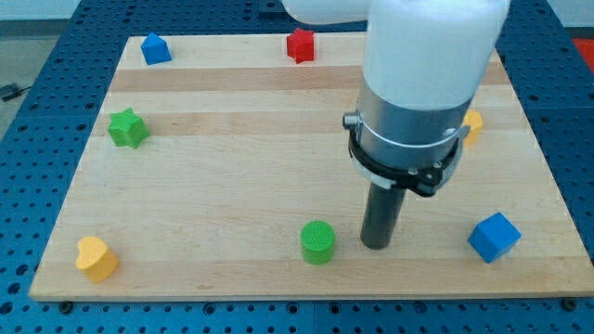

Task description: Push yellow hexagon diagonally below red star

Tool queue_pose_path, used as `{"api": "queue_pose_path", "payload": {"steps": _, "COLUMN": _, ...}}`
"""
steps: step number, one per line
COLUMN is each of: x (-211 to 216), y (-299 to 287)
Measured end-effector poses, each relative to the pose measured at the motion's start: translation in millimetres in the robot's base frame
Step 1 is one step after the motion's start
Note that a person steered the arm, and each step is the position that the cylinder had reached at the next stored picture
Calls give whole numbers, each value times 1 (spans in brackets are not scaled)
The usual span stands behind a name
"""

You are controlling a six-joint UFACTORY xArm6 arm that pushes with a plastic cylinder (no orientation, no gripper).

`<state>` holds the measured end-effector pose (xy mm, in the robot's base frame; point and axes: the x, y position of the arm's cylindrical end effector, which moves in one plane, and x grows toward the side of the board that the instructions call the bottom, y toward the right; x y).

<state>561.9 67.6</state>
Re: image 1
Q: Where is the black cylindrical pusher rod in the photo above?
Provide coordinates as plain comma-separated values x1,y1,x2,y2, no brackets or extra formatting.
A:
360,184,406,250

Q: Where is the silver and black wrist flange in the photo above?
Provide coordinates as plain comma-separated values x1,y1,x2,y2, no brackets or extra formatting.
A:
342,83,470,197

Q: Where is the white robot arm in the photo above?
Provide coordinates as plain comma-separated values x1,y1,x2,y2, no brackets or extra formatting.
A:
282,0,510,250

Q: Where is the yellow hexagon block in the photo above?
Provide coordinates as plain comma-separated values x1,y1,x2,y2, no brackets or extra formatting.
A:
463,109,484,146

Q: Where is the red star block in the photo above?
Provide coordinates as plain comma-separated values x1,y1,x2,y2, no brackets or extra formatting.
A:
286,28,315,64

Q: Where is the green star block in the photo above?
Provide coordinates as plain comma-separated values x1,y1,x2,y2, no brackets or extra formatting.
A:
108,108,149,148

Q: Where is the green cylinder block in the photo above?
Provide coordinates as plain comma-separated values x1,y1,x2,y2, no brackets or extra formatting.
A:
300,220,336,265

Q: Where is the blue cube block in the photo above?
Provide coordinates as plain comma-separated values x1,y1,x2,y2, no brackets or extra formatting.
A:
468,212,522,263

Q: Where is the wooden board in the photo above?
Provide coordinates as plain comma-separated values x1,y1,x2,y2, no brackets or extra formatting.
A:
30,32,593,302

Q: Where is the red object at edge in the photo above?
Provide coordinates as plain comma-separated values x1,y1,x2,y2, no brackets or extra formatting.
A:
573,38,594,71

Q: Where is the blue pentagon block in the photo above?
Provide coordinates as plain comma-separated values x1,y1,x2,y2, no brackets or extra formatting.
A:
140,32,172,65

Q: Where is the yellow heart block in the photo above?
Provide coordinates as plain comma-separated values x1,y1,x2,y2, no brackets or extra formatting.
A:
75,236,120,283

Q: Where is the black device on floor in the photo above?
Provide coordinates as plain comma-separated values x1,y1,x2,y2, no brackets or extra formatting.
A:
0,83,21,102

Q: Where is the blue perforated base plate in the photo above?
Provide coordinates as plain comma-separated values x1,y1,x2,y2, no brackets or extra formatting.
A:
1,0,593,333

